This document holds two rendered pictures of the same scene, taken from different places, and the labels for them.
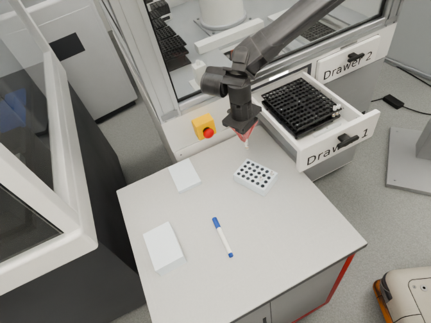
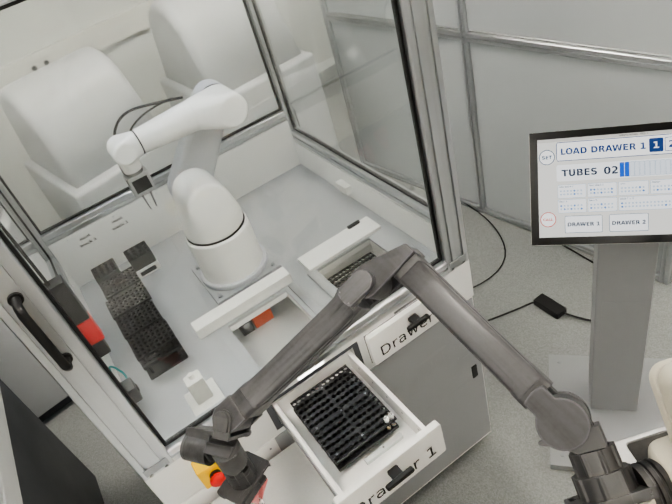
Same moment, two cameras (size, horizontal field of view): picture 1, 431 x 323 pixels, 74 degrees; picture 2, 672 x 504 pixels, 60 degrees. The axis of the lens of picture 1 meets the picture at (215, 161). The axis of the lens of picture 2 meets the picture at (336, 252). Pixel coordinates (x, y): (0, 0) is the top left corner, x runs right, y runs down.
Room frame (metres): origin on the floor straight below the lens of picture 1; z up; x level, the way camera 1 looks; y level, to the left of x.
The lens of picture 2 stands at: (-0.16, -0.32, 2.09)
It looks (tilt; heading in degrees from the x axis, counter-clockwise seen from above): 38 degrees down; 352
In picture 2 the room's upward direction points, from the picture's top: 18 degrees counter-clockwise
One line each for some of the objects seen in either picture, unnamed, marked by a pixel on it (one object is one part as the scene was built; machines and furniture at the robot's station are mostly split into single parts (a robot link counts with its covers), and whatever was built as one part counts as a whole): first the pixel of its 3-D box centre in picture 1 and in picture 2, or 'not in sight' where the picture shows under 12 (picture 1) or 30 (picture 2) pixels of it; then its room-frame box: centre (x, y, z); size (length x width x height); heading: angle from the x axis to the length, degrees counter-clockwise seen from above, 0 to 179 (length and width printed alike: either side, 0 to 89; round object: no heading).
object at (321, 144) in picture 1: (337, 141); (392, 473); (0.55, -0.39, 0.87); 0.29 x 0.02 x 0.11; 104
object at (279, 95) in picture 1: (298, 108); (344, 417); (0.75, -0.34, 0.87); 0.22 x 0.18 x 0.06; 14
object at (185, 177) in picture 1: (184, 175); not in sight; (0.66, 0.12, 0.77); 0.13 x 0.09 x 0.02; 13
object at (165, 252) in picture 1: (164, 248); not in sight; (0.39, 0.21, 0.79); 0.13 x 0.09 x 0.05; 15
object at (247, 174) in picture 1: (255, 177); not in sight; (0.57, -0.12, 0.78); 0.12 x 0.08 x 0.04; 40
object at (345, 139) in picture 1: (345, 139); (396, 474); (0.53, -0.39, 0.91); 0.07 x 0.04 x 0.01; 104
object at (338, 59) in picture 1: (347, 60); (411, 322); (0.94, -0.62, 0.87); 0.29 x 0.02 x 0.11; 104
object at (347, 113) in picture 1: (297, 107); (342, 416); (0.76, -0.34, 0.86); 0.40 x 0.26 x 0.06; 14
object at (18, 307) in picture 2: not in sight; (43, 337); (0.75, 0.10, 1.45); 0.05 x 0.03 x 0.19; 14
